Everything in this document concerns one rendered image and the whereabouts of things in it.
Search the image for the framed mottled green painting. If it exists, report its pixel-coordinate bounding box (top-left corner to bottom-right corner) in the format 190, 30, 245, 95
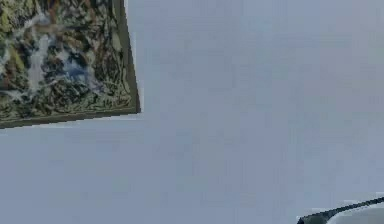
0, 0, 142, 130

